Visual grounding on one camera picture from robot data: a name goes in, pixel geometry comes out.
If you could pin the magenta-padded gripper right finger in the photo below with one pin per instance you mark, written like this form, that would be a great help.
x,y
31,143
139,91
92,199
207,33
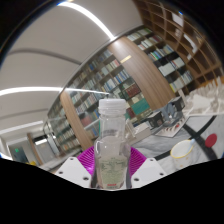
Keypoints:
x,y
148,170

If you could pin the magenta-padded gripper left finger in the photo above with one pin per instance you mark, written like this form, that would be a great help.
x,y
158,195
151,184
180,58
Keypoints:
x,y
71,170

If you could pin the clear plastic bottle white cap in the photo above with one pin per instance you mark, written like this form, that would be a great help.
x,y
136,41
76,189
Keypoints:
x,y
112,133

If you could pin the white cup yellow rim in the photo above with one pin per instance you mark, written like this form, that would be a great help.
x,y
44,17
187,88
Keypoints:
x,y
181,160

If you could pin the distant book shelf unit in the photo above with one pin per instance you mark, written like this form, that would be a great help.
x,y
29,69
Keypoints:
x,y
61,133

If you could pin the white architectural building model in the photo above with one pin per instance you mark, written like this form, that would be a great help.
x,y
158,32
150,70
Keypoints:
x,y
140,131

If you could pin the dark grey house model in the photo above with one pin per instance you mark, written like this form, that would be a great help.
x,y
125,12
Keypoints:
x,y
166,116

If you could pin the flat round red coaster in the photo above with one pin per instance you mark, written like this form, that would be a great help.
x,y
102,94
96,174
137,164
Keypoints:
x,y
210,140

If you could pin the long linear ceiling light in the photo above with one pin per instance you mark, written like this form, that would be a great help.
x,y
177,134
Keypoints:
x,y
90,18
33,90

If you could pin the white city block model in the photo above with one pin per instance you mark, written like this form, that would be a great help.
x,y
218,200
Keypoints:
x,y
206,98

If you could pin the wide book-filled shelf unit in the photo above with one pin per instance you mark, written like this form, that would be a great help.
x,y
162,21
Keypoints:
x,y
113,80

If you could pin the narrow book-filled shelf unit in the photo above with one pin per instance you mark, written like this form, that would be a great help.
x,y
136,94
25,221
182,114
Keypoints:
x,y
166,60

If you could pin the wooden cubby shelf unit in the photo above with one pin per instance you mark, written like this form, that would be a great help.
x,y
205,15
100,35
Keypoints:
x,y
196,40

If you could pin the gold wall sign plate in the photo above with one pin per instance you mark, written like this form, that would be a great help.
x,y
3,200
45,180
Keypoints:
x,y
126,59

